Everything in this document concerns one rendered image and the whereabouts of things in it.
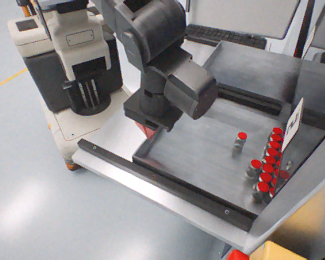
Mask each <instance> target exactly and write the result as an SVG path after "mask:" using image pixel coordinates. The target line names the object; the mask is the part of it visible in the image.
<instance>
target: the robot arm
mask: <svg viewBox="0 0 325 260"><path fill-rule="evenodd" d="M92 2H93V4H94V5H95V6H96V7H97V9H98V10H99V12H100V13H101V15H102V17H103V19H104V22H105V23H107V25H108V26H109V27H110V28H111V29H112V30H113V31H114V32H115V33H116V37H117V39H118V40H119V41H120V42H121V43H122V44H123V47H124V50H125V52H126V57H127V59H128V62H129V63H130V64H132V65H133V66H134V67H136V68H137V69H138V70H140V71H141V81H140V88H139V89H138V90H137V91H135V93H134V94H132V96H131V97H129V99H128V100H126V101H125V102H124V103H123V110H124V111H125V116H126V117H127V118H130V119H132V120H133V121H135V124H136V125H137V126H138V127H139V128H140V129H141V130H142V132H143V133H144V135H145V136H146V137H147V139H152V138H153V136H154V134H155V133H156V130H158V128H159V127H164V128H165V129H167V132H171V130H172V128H174V124H175V123H176V122H177V121H178V120H179V119H180V117H181V116H182V115H183V113H184V112H185V113H186V114H187V115H189V117H190V118H192V119H194V120H197V119H198V118H201V117H202V116H203V115H204V114H205V113H206V112H207V111H208V110H209V109H210V107H211V106H212V105H213V103H214V101H215V100H216V97H217V95H218V93H219V88H218V87H217V86H216V78H215V77H214V76H213V75H212V74H211V73H210V72H208V71H207V70H205V69H204V68H203V67H201V66H200V65H199V64H197V63H195V62H194V61H193V60H192V54H191V53H189V52H187V51H186V50H184V49H183V48H181V47H180V46H181V44H182V43H184V34H185V32H186V11H185V9H184V8H183V5H182V4H181V3H180V2H179V1H177V0H92Z"/></svg>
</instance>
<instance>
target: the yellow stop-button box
mask: <svg viewBox="0 0 325 260"><path fill-rule="evenodd" d="M248 257H249V260H308V259H305V258H303V257H302V256H299V255H297V254H296V253H293V252H291V251H290V250H287V249H285V248H284V247H281V246H279V245H278V244H275V243H273V242H272V241H267V242H265V243H264V244H262V245H261V247H259V248H258V249H257V250H255V252H254V253H252V254H251V255H250V256H248Z"/></svg>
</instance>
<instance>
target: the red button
mask: <svg viewBox="0 0 325 260"><path fill-rule="evenodd" d="M225 260H249V257H248V255H247V254H246V253H243V252H241V251H240V250H232V251H231V252H230V253H228V255H227V257H226V259H225Z"/></svg>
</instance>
